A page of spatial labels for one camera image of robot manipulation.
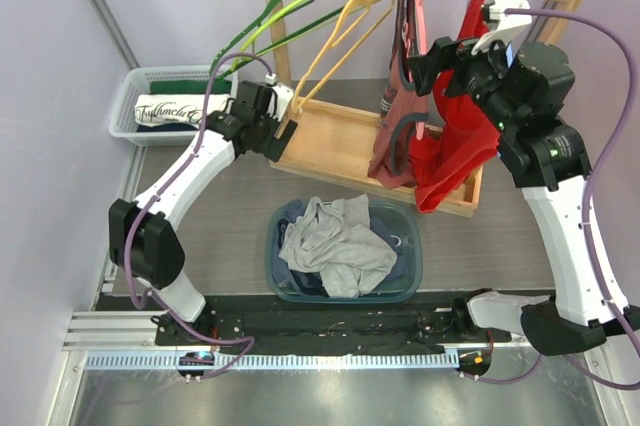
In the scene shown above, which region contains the light blue hanger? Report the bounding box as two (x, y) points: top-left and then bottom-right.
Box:
(506, 44), (514, 67)

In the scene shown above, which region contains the folded white printed shirt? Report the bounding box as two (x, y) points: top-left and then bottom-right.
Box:
(134, 94), (231, 128)

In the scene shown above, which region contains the white slotted cable duct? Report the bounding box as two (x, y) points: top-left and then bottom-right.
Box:
(84, 350), (459, 371)

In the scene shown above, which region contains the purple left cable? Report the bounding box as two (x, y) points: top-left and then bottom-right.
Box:
(125, 51), (275, 380)

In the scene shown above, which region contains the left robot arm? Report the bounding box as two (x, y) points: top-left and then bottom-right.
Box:
(108, 81), (297, 345)

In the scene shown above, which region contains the wooden clothes rack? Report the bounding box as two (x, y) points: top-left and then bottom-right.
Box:
(274, 0), (583, 203)

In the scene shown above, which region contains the pink hanger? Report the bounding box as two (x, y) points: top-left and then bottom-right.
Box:
(400, 0), (429, 141)

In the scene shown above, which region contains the navy blue tank top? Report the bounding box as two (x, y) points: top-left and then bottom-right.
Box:
(272, 211), (401, 298)

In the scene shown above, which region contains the folded navy garment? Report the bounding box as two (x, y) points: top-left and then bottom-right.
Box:
(136, 123), (197, 134)

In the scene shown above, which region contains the teal plastic bin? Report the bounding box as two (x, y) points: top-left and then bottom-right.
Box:
(264, 198), (423, 304)

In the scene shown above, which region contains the white plastic basket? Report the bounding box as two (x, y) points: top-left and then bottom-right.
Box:
(108, 64), (210, 147)

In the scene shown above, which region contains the purple cable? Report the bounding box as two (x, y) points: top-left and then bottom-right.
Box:
(125, 51), (275, 380)
(459, 8), (640, 390)

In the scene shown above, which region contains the yellow hanger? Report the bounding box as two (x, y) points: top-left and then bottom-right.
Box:
(290, 0), (395, 116)

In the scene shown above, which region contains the red tank top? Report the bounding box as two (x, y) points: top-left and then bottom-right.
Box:
(408, 0), (501, 215)

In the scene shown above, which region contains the grey tank top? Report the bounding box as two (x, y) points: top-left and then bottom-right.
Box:
(279, 195), (397, 298)

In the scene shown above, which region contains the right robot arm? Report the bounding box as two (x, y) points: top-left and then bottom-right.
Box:
(408, 37), (639, 356)

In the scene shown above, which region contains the maroon tank top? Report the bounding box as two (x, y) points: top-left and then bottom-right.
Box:
(368, 0), (415, 189)

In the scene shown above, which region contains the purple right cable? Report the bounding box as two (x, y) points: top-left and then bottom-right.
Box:
(459, 8), (640, 390)

